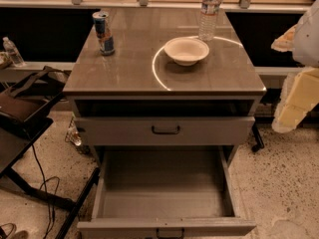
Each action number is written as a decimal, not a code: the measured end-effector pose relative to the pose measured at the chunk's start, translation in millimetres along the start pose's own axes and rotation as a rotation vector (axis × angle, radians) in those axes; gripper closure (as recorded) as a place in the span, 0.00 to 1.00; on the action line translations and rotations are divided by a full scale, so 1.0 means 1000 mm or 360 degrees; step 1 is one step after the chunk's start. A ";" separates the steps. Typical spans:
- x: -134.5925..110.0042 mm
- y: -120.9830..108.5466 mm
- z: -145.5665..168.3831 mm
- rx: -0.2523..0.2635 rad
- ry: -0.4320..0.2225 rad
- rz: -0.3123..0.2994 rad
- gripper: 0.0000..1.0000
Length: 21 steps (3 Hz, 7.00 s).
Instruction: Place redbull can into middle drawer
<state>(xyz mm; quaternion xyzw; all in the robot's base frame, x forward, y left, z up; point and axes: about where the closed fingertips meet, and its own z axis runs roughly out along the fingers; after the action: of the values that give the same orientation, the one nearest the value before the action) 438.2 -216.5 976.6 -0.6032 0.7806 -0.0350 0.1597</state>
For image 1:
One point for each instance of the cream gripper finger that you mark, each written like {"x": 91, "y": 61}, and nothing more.
{"x": 299, "y": 96}
{"x": 284, "y": 43}

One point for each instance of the blue silver redbull can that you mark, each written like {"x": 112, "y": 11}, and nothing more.
{"x": 103, "y": 33}

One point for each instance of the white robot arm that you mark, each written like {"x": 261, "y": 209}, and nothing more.
{"x": 306, "y": 39}

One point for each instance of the grey drawer cabinet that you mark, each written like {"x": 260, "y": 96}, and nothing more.
{"x": 139, "y": 80}

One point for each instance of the grey top drawer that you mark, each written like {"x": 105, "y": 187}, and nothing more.
{"x": 164, "y": 131}

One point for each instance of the grey open middle drawer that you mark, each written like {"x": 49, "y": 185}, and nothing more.
{"x": 165, "y": 194}

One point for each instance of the black caster wheel leg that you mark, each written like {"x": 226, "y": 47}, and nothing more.
{"x": 258, "y": 139}

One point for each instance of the clear plastic water bottle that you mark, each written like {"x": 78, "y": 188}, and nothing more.
{"x": 208, "y": 17}

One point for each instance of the white ceramic bowl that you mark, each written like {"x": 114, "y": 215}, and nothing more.
{"x": 186, "y": 51}

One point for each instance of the crumpled plastic bottle on floor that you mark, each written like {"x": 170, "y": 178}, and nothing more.
{"x": 72, "y": 136}

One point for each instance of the small water bottle at left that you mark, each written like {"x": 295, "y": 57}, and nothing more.
{"x": 13, "y": 52}

